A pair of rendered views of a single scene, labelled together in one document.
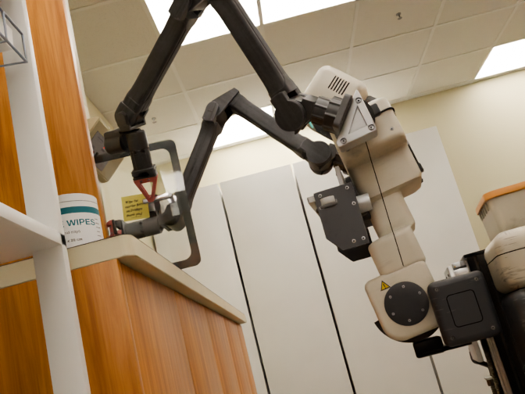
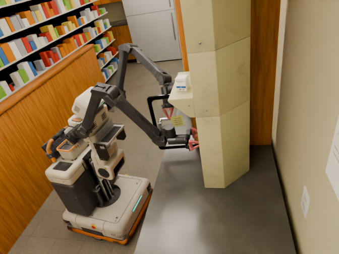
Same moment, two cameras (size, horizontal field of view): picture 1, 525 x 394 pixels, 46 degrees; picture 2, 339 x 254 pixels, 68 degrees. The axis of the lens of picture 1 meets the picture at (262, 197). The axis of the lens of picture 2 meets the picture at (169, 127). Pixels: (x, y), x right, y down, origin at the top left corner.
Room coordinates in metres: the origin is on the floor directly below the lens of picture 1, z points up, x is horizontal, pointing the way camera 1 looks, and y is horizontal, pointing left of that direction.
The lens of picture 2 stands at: (3.01, 0.69, 2.02)
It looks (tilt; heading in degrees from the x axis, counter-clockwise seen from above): 33 degrees down; 197
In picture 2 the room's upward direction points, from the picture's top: 12 degrees counter-clockwise
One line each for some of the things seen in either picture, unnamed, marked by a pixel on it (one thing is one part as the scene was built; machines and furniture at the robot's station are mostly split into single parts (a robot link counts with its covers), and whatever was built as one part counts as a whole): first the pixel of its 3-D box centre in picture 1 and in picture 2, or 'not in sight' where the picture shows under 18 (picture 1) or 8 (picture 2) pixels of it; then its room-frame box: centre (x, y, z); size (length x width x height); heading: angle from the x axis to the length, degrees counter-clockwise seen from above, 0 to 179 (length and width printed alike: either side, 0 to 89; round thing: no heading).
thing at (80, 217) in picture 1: (70, 237); not in sight; (1.23, 0.41, 1.02); 0.13 x 0.13 x 0.15
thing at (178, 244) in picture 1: (137, 211); (177, 122); (1.74, 0.37, 1.19); 0.30 x 0.01 x 0.40; 95
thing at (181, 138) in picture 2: not in sight; (182, 139); (1.89, 0.42, 1.17); 0.10 x 0.07 x 0.07; 0
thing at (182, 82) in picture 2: not in sight; (182, 82); (1.93, 0.48, 1.54); 0.05 x 0.05 x 0.06; 78
